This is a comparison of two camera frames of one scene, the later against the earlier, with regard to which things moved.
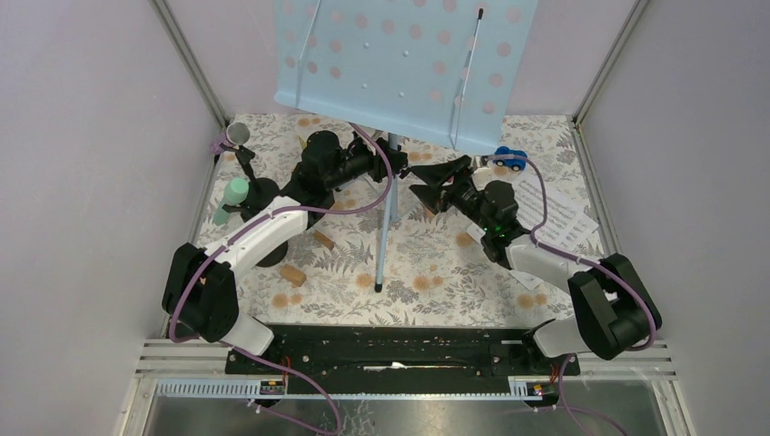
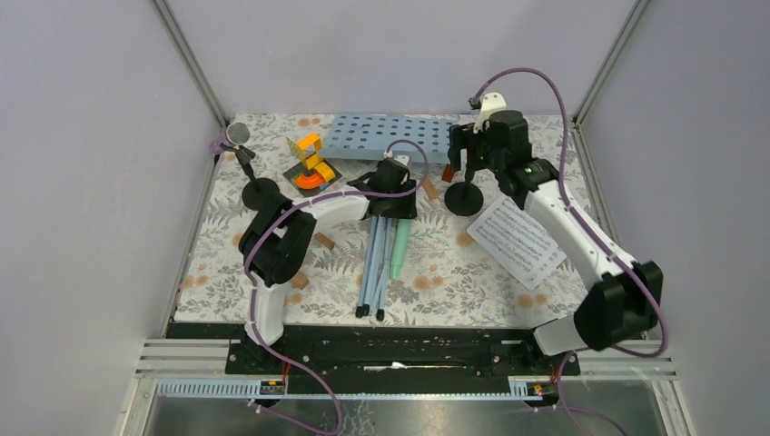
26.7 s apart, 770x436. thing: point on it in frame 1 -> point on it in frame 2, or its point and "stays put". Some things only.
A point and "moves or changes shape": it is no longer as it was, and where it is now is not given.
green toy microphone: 235,191 -> 400,246
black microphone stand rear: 258,193 stays put
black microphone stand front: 258,196 moves or changes shape
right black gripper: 437,196 -> 458,136
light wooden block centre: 323,239 stays put
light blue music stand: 441,68 -> 367,134
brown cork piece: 295,277 stays put
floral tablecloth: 409,231 stays put
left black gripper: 380,170 -> 406,211
